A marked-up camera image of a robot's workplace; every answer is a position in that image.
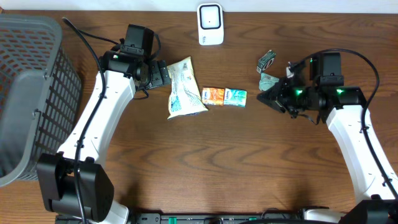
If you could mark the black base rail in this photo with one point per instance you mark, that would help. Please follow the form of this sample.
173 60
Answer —
270 215

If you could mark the white barcode scanner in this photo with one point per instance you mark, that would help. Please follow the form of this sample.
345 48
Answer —
210 24

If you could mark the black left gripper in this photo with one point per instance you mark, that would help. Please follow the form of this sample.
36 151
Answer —
156 74

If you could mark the orange Kleenex tissue pack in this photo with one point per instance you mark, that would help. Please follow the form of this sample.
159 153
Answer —
212 96

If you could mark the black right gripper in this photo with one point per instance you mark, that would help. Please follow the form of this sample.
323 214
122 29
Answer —
275 98

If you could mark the large white wet-wipes pack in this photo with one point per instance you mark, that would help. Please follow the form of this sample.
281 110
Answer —
185 97

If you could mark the grey plastic mesh basket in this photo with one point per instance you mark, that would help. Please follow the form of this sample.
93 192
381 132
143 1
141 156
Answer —
40 94

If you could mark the teal crinkled snack packet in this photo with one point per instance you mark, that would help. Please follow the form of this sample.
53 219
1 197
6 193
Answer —
267 81

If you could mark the small dark green box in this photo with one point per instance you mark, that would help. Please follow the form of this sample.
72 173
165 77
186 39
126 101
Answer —
265 61

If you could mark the green Kleenex tissue pack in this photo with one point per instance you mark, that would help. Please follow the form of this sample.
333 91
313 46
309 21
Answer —
235 97

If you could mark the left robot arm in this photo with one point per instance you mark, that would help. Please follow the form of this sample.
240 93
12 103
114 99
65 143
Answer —
73 181

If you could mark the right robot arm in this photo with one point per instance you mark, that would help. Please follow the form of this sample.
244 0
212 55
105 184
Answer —
316 83

